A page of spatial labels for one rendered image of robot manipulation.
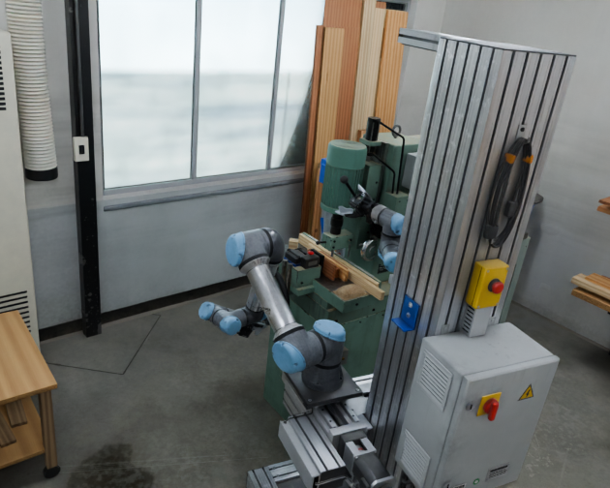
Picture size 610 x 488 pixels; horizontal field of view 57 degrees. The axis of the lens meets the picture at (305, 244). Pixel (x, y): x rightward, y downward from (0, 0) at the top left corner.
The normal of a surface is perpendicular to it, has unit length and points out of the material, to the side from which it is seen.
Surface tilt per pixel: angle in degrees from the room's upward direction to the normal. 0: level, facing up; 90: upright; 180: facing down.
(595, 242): 90
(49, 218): 90
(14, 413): 1
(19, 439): 0
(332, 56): 86
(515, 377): 90
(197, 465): 0
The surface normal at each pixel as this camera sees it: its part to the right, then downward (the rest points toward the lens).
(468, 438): 0.42, 0.41
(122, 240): 0.63, 0.38
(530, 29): -0.76, 0.18
